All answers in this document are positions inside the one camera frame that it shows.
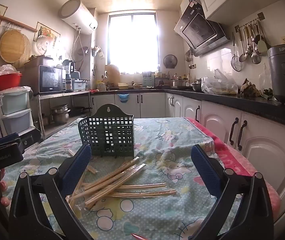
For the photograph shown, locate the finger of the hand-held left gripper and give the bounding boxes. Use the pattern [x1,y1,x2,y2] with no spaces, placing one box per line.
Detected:
[17,128,42,152]
[0,132,20,153]

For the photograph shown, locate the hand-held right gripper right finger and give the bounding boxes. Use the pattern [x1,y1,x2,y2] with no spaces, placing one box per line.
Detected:
[191,144,275,240]

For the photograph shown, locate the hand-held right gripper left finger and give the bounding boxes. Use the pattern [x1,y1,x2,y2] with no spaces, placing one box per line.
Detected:
[8,144,93,240]

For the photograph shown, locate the pile of chopsticks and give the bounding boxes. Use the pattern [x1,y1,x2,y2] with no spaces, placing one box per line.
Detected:
[66,148,177,210]

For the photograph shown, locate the green plastic utensil basket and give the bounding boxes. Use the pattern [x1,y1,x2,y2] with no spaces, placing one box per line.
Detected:
[79,104,135,157]

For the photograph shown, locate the row of hanging utensils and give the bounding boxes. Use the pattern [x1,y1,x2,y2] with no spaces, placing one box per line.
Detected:
[231,21,268,72]

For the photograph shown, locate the person's left hand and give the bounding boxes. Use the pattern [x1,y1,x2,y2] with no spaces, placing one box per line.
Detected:
[0,169,10,207]

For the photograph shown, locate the pink blanket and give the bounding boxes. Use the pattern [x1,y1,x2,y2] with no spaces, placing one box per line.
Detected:
[186,117,281,220]

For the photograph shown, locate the stacked steel pots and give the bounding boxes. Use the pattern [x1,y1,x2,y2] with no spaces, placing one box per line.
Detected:
[50,104,71,124]

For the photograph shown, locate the pastel green drawer unit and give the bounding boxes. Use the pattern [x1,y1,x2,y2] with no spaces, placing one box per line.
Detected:
[0,86,33,137]

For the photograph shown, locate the metal shelf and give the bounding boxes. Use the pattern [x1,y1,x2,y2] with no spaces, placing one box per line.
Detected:
[32,90,93,140]

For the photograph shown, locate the black frying pan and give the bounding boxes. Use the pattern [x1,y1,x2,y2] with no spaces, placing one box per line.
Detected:
[70,106,93,117]

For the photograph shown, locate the white lower cabinets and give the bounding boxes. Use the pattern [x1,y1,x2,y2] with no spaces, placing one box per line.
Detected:
[90,91,285,220]

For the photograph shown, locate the red plastic basin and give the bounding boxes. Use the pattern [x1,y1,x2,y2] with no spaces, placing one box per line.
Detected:
[0,73,23,92]

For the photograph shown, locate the black microwave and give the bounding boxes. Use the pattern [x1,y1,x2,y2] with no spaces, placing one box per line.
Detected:
[39,65,66,93]

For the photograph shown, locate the black countertop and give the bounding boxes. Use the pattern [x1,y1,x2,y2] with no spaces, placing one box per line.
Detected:
[90,86,285,130]

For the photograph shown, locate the blender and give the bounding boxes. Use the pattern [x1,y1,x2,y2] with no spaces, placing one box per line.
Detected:
[63,59,76,92]

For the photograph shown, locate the brown box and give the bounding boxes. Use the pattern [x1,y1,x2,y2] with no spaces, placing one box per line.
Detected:
[24,55,54,68]

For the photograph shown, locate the crumpled plastic bag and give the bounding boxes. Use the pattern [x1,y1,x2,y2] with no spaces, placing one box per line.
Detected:
[201,69,238,95]

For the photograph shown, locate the steel cooking pot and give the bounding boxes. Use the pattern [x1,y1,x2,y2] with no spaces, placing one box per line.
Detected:
[171,79,189,88]

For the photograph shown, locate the brown leaf bundle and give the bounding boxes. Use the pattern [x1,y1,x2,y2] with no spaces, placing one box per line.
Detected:
[240,78,263,97]

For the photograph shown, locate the white perforated plate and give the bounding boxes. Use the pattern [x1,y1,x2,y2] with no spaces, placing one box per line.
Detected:
[36,35,49,55]

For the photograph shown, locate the round bamboo sieve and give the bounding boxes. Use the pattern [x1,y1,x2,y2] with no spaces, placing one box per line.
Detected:
[0,29,32,68]

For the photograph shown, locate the wooden cutting board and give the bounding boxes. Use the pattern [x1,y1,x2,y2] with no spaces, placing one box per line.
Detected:
[104,64,120,85]

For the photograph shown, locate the pale green knife block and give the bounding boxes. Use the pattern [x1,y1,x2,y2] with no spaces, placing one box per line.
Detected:
[142,71,155,87]

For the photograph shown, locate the clear plastic bag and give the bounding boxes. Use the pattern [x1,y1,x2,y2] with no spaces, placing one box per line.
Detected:
[259,62,273,93]

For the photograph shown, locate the small round fan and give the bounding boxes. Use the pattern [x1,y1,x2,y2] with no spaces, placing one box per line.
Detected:
[163,54,178,69]

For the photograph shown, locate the white water heater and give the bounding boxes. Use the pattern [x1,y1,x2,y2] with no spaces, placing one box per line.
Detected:
[58,0,98,35]

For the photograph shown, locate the black range hood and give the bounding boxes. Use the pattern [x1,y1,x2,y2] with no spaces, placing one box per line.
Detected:
[174,0,230,57]

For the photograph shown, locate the window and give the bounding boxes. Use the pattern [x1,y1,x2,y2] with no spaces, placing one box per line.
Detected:
[107,12,159,75]

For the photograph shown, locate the wooden wall rod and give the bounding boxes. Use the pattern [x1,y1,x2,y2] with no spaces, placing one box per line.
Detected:
[0,14,38,33]

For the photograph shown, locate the utensil wall rail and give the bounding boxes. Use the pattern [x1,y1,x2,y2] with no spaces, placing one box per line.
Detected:
[234,12,265,33]

